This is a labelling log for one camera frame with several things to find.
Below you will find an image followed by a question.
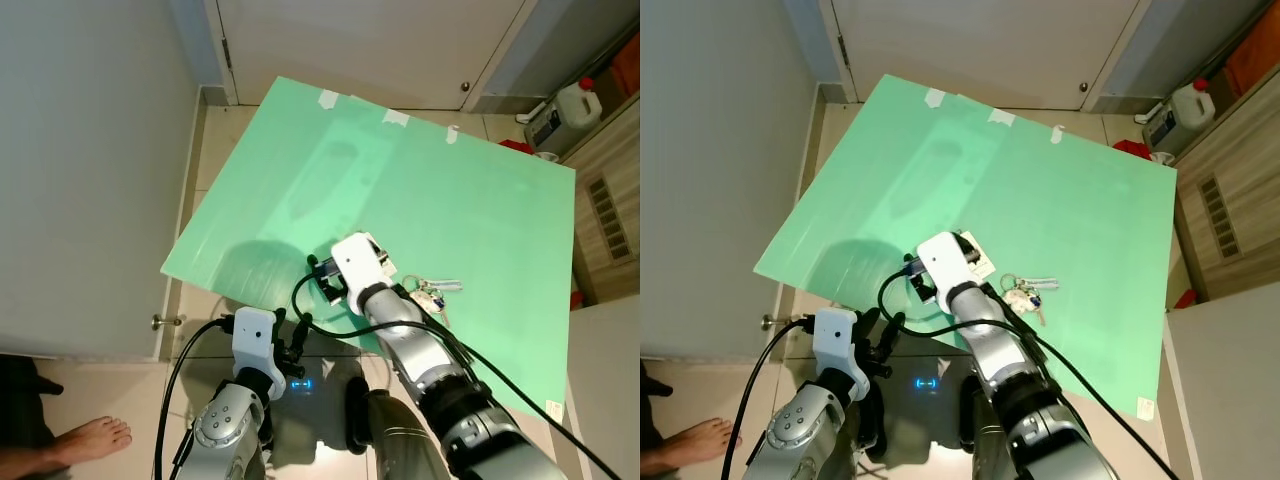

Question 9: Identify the bunch of keys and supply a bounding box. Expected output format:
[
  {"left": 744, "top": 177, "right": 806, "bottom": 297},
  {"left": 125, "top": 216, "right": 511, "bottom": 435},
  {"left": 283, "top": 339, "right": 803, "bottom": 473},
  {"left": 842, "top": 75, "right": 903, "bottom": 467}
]
[
  {"left": 999, "top": 272, "right": 1062, "bottom": 327},
  {"left": 400, "top": 275, "right": 464, "bottom": 327}
]

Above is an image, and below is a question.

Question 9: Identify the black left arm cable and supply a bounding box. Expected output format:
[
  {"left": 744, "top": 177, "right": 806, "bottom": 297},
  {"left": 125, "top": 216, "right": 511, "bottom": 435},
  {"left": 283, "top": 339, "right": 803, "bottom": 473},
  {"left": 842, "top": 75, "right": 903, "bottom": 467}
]
[
  {"left": 153, "top": 317, "right": 235, "bottom": 480},
  {"left": 719, "top": 318, "right": 815, "bottom": 480}
]

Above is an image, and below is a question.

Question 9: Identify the orange red item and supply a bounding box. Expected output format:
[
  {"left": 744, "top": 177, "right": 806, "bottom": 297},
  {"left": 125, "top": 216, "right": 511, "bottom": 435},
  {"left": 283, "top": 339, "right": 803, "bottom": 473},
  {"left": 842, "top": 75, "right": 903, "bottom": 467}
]
[
  {"left": 610, "top": 30, "right": 641, "bottom": 96},
  {"left": 1225, "top": 22, "right": 1280, "bottom": 96}
]

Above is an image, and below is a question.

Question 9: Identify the white counter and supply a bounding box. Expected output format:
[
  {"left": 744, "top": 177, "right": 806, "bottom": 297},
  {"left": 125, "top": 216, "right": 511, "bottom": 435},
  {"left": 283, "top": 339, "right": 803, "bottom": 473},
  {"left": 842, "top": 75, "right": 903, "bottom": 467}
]
[
  {"left": 1140, "top": 280, "right": 1280, "bottom": 480},
  {"left": 558, "top": 293, "right": 641, "bottom": 480}
]

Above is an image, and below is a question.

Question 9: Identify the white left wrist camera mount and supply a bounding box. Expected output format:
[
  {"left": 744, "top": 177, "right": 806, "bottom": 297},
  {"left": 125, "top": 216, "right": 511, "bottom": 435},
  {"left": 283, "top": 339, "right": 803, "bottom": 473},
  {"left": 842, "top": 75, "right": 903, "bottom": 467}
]
[
  {"left": 231, "top": 307, "right": 277, "bottom": 375},
  {"left": 812, "top": 308, "right": 859, "bottom": 379}
]

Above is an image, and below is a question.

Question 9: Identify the white room door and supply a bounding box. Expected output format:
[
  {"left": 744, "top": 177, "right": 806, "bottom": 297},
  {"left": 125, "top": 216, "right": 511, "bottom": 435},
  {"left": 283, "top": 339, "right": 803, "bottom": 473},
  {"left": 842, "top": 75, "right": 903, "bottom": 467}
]
[
  {"left": 818, "top": 0, "right": 1143, "bottom": 111},
  {"left": 205, "top": 0, "right": 533, "bottom": 111}
]

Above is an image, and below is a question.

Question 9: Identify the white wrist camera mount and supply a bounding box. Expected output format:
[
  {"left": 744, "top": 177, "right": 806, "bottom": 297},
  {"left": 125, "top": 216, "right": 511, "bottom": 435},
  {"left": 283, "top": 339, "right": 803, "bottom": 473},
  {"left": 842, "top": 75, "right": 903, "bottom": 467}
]
[
  {"left": 812, "top": 308, "right": 859, "bottom": 379},
  {"left": 917, "top": 231, "right": 979, "bottom": 303},
  {"left": 330, "top": 233, "right": 392, "bottom": 303},
  {"left": 231, "top": 307, "right": 277, "bottom": 375}
]

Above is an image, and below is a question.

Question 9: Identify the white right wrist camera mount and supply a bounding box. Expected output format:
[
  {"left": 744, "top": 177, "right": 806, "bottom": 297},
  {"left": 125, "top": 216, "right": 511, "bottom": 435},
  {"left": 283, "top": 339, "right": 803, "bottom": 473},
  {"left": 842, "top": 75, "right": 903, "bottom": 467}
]
[
  {"left": 330, "top": 233, "right": 392, "bottom": 303},
  {"left": 917, "top": 231, "right": 979, "bottom": 303}
]

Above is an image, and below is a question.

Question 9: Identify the large green sheet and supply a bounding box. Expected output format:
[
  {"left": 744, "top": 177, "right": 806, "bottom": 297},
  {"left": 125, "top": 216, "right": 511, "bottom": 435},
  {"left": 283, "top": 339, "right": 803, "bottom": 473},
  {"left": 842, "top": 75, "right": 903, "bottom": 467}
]
[
  {"left": 160, "top": 76, "right": 578, "bottom": 423},
  {"left": 753, "top": 74, "right": 1179, "bottom": 421}
]

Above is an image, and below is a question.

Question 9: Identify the person's black trouser leg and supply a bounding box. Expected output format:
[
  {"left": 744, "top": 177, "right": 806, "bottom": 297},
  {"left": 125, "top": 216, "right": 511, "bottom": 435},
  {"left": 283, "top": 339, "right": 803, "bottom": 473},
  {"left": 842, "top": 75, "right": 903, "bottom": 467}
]
[
  {"left": 0, "top": 352, "right": 59, "bottom": 456},
  {"left": 640, "top": 360, "right": 676, "bottom": 441}
]

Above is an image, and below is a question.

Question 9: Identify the grey box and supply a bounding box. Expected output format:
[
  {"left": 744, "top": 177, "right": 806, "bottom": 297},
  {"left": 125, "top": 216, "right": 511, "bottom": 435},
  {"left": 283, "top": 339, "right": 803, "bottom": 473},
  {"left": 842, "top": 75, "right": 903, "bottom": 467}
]
[
  {"left": 1142, "top": 100, "right": 1187, "bottom": 155},
  {"left": 524, "top": 100, "right": 571, "bottom": 153}
]

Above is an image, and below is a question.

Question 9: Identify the person's bare foot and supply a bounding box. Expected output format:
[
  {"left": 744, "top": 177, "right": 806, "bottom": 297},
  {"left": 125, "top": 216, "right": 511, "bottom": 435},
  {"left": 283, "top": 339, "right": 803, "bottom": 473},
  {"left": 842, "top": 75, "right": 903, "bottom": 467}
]
[
  {"left": 640, "top": 418, "right": 737, "bottom": 477},
  {"left": 0, "top": 417, "right": 134, "bottom": 477}
]

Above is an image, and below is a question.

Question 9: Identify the cabinet vent grille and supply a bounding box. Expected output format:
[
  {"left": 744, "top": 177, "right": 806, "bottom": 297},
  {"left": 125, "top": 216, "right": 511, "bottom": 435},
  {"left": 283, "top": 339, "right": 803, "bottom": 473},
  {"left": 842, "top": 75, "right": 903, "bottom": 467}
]
[
  {"left": 586, "top": 175, "right": 631, "bottom": 263},
  {"left": 1198, "top": 174, "right": 1242, "bottom": 261}
]

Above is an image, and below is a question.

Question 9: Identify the white cupboard door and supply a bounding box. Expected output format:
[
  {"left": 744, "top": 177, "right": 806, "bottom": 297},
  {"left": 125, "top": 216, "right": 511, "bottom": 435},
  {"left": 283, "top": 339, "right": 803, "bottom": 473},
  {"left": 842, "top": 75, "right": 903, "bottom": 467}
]
[
  {"left": 0, "top": 0, "right": 199, "bottom": 361},
  {"left": 640, "top": 0, "right": 816, "bottom": 361}
]

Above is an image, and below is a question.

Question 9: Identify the wooden cabinet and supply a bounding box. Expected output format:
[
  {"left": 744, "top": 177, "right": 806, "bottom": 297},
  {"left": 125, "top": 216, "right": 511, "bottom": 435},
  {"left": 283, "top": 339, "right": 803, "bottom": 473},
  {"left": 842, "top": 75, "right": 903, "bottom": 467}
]
[
  {"left": 1172, "top": 62, "right": 1280, "bottom": 301},
  {"left": 558, "top": 88, "right": 641, "bottom": 304}
]

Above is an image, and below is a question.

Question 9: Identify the white jug red cap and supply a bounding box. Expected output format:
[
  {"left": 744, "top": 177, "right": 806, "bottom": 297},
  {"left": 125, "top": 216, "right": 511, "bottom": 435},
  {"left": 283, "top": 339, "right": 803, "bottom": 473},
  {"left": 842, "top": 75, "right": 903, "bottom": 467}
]
[
  {"left": 556, "top": 77, "right": 604, "bottom": 131},
  {"left": 1170, "top": 76, "right": 1218, "bottom": 131}
]

